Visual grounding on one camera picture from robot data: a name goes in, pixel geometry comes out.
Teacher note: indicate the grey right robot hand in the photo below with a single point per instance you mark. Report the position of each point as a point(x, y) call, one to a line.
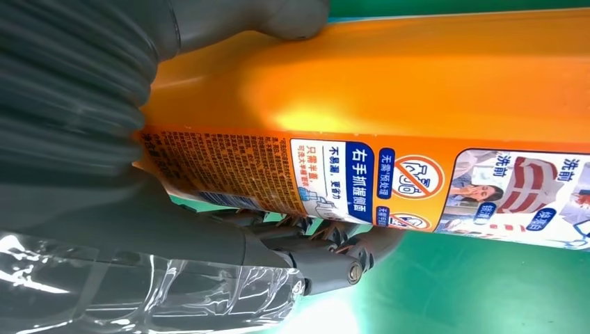
point(138, 221)

